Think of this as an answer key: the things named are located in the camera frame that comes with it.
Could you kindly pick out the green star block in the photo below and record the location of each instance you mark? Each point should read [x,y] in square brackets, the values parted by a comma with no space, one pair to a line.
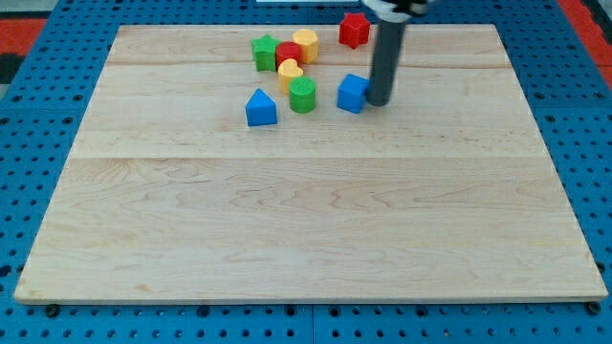
[263,50]

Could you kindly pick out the yellow hexagon block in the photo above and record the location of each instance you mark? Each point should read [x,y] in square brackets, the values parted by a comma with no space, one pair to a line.
[308,42]

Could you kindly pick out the red star block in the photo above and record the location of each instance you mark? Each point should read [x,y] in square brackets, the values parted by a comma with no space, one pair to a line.
[354,29]

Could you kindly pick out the blue triangle block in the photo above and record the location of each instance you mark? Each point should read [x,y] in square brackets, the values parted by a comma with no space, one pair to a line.
[260,109]

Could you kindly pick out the green cylinder block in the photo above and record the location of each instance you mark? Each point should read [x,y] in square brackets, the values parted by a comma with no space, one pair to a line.
[302,94]

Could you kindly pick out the blue cube block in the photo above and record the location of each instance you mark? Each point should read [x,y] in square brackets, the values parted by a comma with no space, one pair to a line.
[351,93]

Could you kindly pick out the yellow heart block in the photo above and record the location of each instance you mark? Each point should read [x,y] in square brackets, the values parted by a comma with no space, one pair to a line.
[287,70]

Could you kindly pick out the wooden board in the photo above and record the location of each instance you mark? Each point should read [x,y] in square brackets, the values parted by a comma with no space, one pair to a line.
[445,195]

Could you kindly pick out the red cylinder block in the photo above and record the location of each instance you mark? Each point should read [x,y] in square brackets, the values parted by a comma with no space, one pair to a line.
[287,50]

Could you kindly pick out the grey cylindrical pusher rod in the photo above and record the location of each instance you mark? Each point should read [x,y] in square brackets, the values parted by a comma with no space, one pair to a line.
[387,51]

